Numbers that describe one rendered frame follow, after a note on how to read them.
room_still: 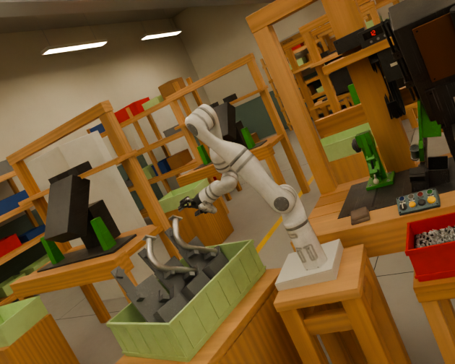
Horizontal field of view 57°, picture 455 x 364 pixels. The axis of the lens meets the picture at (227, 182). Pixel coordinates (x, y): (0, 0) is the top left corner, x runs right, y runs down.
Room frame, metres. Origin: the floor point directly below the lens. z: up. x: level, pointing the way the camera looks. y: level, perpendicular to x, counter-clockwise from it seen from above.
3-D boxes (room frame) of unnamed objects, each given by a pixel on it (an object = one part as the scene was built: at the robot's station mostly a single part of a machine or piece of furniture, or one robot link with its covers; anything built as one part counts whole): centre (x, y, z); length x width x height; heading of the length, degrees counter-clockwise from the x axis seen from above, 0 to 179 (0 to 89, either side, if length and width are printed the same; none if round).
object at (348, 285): (1.49, -0.18, 0.83); 0.32 x 0.32 x 0.04; 62
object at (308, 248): (1.50, -0.17, 0.98); 0.09 x 0.09 x 0.17; 57
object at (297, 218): (1.50, -0.17, 1.14); 0.09 x 0.09 x 0.17; 68
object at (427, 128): (1.68, -0.87, 1.17); 0.13 x 0.12 x 0.20; 59
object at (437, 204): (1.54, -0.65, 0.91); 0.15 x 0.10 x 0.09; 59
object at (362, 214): (1.68, -0.45, 0.91); 0.10 x 0.08 x 0.03; 159
